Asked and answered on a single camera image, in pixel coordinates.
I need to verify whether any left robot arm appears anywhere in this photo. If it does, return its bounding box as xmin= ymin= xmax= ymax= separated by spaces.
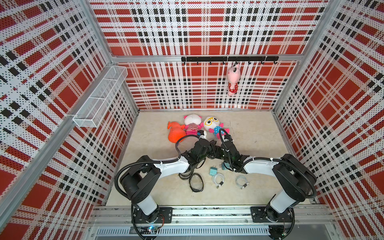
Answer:
xmin=114 ymin=135 xmax=217 ymax=223

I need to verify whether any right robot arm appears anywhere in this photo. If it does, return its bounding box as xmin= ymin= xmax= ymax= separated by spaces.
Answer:
xmin=216 ymin=129 xmax=317 ymax=223

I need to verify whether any teal charger bottom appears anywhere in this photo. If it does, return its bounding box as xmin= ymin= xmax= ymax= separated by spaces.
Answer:
xmin=209 ymin=167 xmax=218 ymax=176

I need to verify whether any pink striped plush doll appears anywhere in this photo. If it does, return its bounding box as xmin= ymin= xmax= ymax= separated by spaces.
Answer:
xmin=184 ymin=114 xmax=203 ymax=135

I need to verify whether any orange plush toy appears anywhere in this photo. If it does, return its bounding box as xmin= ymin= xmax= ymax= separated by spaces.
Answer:
xmin=168 ymin=122 xmax=187 ymax=143

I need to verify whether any pink hanging plush toy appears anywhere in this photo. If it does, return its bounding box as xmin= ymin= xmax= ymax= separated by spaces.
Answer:
xmin=226 ymin=63 xmax=241 ymax=96

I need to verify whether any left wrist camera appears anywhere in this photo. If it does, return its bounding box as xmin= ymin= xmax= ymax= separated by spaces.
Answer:
xmin=197 ymin=130 xmax=207 ymax=139

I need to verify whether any white coiled cable right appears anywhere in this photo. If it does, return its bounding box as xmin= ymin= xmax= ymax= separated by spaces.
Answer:
xmin=234 ymin=175 xmax=250 ymax=190

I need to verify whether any white coiled cable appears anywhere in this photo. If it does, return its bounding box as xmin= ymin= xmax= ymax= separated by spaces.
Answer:
xmin=212 ymin=172 xmax=226 ymax=189
xmin=234 ymin=175 xmax=250 ymax=190

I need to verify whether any white coiled cable middle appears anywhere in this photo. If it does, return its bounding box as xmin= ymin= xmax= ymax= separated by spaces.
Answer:
xmin=212 ymin=172 xmax=226 ymax=189

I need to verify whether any black coiled cable middle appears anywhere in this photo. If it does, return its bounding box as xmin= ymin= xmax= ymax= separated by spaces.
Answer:
xmin=178 ymin=167 xmax=196 ymax=181

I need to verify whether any black coiled cable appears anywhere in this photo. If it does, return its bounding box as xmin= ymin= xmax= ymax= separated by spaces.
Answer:
xmin=178 ymin=167 xmax=196 ymax=181
xmin=188 ymin=172 xmax=205 ymax=193

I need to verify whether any black coiled cable bottom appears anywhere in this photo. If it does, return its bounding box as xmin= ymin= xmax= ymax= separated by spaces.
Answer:
xmin=188 ymin=172 xmax=205 ymax=193

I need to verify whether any black hook rail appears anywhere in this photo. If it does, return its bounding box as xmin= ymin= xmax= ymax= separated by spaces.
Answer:
xmin=181 ymin=56 xmax=279 ymax=64

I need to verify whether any white wire mesh basket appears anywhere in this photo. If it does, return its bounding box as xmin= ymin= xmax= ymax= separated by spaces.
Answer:
xmin=73 ymin=66 xmax=128 ymax=128

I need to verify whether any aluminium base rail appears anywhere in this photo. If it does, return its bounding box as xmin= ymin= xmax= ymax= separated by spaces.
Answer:
xmin=84 ymin=205 xmax=343 ymax=240

